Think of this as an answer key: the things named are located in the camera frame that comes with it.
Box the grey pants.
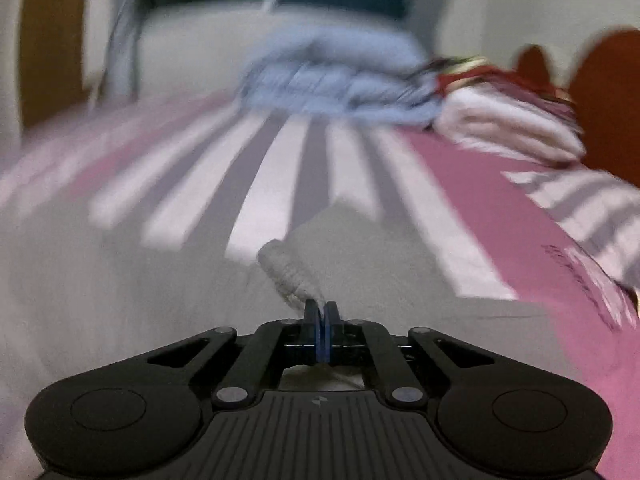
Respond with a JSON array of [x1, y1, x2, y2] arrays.
[[0, 199, 576, 480]]

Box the folded light blue duvet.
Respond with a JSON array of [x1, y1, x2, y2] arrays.
[[240, 27, 446, 128]]

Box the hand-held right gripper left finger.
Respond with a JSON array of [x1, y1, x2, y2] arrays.
[[145, 299, 326, 409]]

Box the red wooden headboard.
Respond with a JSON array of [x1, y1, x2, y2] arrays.
[[515, 30, 640, 186]]

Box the folded white blanket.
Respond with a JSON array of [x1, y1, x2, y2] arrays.
[[435, 85, 587, 167]]

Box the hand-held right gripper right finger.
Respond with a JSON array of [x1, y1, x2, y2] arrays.
[[325, 301, 497, 409]]

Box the pink grey striped bed sheet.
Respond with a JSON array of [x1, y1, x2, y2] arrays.
[[0, 90, 640, 480]]

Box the grey curtain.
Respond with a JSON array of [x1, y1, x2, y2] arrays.
[[92, 0, 151, 106]]

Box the brown wooden door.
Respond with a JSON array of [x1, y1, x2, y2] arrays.
[[17, 0, 88, 131]]

